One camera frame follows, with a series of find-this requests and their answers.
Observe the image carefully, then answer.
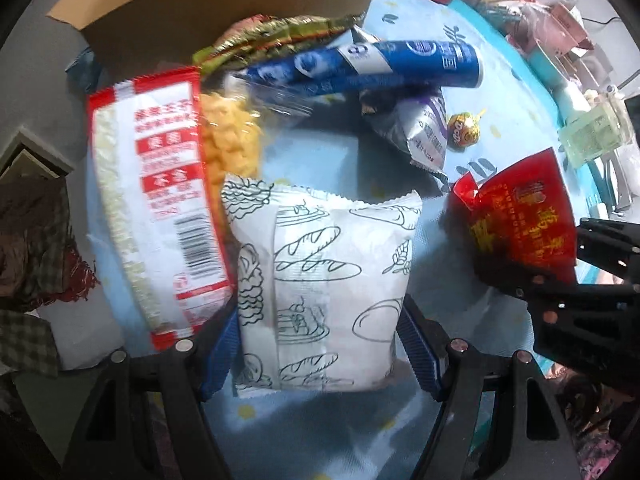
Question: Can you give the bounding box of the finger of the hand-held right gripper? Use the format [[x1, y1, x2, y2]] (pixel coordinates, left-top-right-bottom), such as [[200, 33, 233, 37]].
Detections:
[[575, 217, 640, 267], [472, 252, 640, 311]]

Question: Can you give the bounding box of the clear plastic box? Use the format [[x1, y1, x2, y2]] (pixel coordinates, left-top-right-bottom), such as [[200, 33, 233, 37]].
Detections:
[[556, 94, 636, 169]]

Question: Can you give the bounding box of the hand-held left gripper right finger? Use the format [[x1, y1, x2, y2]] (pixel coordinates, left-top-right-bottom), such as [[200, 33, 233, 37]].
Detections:
[[397, 294, 583, 480]]

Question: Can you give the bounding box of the blue tube packet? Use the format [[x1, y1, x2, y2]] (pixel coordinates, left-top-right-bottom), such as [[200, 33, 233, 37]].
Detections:
[[225, 39, 484, 111]]

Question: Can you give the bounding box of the red packet with gold print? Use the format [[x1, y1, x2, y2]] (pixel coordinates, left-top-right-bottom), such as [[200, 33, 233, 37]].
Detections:
[[452, 147, 579, 283]]

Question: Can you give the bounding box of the silver purple snack packet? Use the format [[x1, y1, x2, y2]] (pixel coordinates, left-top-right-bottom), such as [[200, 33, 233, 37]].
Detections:
[[359, 86, 451, 182]]

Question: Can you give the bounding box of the brown plaid cloth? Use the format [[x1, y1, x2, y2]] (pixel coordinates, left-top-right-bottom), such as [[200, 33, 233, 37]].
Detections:
[[0, 175, 101, 378]]

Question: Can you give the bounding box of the clear bag of yellow puffs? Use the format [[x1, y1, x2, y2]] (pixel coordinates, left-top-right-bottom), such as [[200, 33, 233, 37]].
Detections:
[[199, 89, 266, 211]]

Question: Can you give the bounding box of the white bread-print snack packet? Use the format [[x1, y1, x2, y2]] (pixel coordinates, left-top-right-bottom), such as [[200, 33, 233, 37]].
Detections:
[[220, 175, 424, 399]]

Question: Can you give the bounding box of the light blue printed tablecloth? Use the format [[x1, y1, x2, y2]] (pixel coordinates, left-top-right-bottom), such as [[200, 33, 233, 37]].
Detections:
[[65, 0, 631, 480]]

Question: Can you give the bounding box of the teal box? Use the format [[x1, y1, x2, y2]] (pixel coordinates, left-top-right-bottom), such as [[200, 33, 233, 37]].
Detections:
[[529, 42, 592, 112]]

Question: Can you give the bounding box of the pink box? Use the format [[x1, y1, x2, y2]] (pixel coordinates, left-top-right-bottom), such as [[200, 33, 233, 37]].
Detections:
[[541, 2, 590, 57]]

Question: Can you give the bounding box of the green orange foil snack packet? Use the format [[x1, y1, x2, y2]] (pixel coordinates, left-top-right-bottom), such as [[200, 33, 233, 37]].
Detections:
[[192, 14, 367, 69]]

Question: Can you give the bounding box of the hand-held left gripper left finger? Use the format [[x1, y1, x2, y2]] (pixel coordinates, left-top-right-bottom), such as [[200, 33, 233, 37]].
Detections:
[[60, 305, 241, 480]]

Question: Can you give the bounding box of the cardboard box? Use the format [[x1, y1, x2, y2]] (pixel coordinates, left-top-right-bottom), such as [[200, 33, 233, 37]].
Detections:
[[46, 0, 387, 81]]

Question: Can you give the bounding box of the gold foil lollipop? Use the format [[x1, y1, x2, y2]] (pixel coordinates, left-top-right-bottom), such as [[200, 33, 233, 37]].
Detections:
[[446, 109, 489, 152]]

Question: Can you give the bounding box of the red white long snack packet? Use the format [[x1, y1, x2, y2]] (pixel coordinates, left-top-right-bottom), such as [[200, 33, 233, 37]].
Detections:
[[85, 65, 236, 352]]

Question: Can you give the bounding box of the wooden frame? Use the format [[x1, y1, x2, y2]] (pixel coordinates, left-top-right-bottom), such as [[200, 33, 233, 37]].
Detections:
[[0, 127, 76, 182]]

